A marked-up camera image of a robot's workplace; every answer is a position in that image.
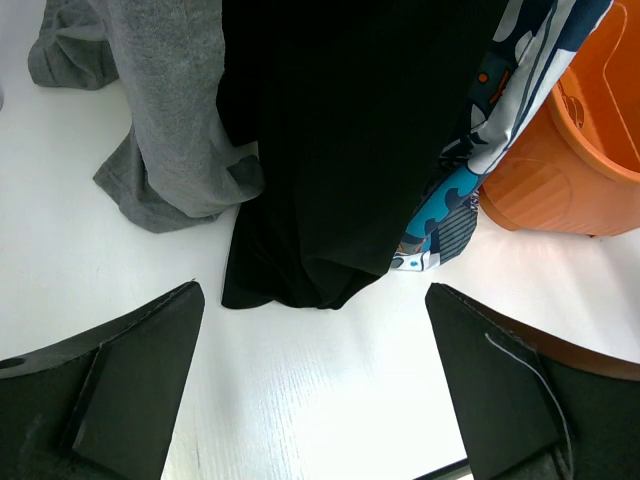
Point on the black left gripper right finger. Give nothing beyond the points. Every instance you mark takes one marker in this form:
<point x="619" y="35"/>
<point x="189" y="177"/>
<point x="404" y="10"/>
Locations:
<point x="530" y="405"/>

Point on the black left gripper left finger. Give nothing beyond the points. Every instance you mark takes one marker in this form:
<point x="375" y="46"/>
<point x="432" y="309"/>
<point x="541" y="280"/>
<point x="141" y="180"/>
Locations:
<point x="101" y="404"/>

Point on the black shorts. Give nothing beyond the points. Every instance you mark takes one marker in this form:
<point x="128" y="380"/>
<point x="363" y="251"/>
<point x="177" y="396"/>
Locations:
<point x="350" y="104"/>

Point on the blue orange patterned shorts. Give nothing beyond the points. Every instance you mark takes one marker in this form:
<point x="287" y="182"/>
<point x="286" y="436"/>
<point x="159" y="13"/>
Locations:
<point x="533" y="45"/>

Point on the grey shorts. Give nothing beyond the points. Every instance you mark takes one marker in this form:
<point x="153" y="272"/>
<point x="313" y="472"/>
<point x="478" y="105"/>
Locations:
<point x="177" y="166"/>

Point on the orange plastic basket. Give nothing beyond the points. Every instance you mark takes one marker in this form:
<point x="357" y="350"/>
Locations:
<point x="575" y="168"/>

